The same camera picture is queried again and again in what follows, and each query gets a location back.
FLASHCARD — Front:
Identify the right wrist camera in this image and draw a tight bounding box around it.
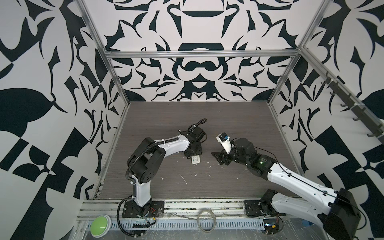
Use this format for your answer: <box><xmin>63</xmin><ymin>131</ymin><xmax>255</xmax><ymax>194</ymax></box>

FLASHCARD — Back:
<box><xmin>216</xmin><ymin>133</ymin><xmax>232</xmax><ymax>154</ymax></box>

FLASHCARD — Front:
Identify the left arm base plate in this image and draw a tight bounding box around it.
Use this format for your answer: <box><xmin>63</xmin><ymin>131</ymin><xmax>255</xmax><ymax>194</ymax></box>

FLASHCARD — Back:
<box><xmin>122</xmin><ymin>201</ymin><xmax>165</xmax><ymax>218</ymax></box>

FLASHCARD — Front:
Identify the coiled grey cable loop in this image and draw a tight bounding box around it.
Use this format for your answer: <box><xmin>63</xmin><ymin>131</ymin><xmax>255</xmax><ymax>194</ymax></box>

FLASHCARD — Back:
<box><xmin>196</xmin><ymin>208</ymin><xmax>217</xmax><ymax>233</ymax></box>

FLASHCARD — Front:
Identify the green push button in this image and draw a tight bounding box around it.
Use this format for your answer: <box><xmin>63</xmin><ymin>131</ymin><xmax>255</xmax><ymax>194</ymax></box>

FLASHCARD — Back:
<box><xmin>90</xmin><ymin>215</ymin><xmax>112</xmax><ymax>238</ymax></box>

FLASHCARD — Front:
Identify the white slotted cable duct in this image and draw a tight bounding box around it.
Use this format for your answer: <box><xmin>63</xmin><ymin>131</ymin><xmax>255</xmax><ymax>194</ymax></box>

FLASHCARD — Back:
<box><xmin>110</xmin><ymin>218</ymin><xmax>266</xmax><ymax>231</ymax></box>

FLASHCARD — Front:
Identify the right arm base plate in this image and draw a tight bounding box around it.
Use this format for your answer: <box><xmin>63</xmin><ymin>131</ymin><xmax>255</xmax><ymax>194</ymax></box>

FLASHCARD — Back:
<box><xmin>244</xmin><ymin>200</ymin><xmax>287</xmax><ymax>218</ymax></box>

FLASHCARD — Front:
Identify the wall hook rail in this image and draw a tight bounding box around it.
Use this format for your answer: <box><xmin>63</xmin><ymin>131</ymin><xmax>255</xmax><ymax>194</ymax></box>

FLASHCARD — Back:
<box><xmin>320</xmin><ymin>71</ymin><xmax>384</xmax><ymax>139</ymax></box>

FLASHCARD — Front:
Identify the white remote control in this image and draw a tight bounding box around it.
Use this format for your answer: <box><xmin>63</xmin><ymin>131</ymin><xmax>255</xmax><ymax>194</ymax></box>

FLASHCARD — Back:
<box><xmin>191</xmin><ymin>155</ymin><xmax>201</xmax><ymax>165</ymax></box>

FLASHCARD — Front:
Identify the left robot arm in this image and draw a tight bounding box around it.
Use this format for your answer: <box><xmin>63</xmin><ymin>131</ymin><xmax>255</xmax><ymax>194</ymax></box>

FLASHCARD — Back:
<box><xmin>125</xmin><ymin>125</ymin><xmax>207</xmax><ymax>215</ymax></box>

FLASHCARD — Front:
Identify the small green circuit board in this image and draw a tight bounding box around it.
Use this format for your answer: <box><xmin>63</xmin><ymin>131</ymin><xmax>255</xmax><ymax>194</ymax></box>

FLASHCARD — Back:
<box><xmin>262</xmin><ymin>218</ymin><xmax>284</xmax><ymax>236</ymax></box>

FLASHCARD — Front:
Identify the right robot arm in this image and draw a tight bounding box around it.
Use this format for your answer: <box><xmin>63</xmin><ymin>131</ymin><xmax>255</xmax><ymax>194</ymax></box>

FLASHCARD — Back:
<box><xmin>212</xmin><ymin>133</ymin><xmax>362</xmax><ymax>240</ymax></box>

